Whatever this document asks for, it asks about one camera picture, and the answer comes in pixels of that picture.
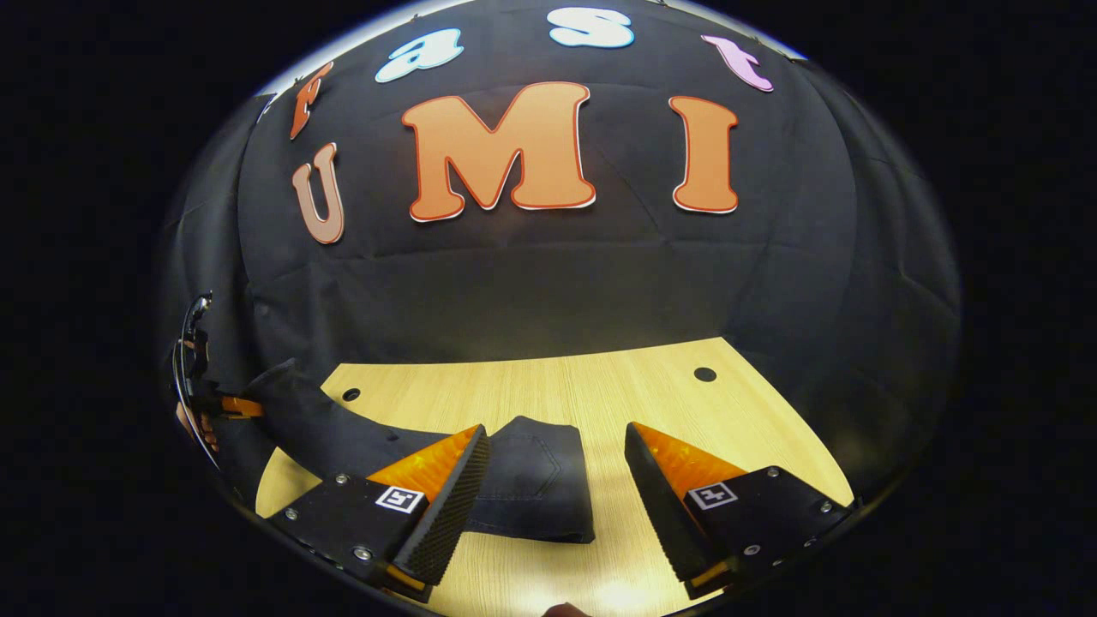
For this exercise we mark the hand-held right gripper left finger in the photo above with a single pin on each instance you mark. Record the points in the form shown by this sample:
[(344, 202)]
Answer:
[(446, 506)]

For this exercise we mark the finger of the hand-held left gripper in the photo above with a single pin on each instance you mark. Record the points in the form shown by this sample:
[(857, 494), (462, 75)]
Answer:
[(242, 406)]

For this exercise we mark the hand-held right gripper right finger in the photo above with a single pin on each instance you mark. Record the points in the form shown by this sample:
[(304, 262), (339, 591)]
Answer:
[(664, 506)]

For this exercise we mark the black jeans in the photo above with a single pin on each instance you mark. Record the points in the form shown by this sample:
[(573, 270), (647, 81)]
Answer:
[(531, 480)]

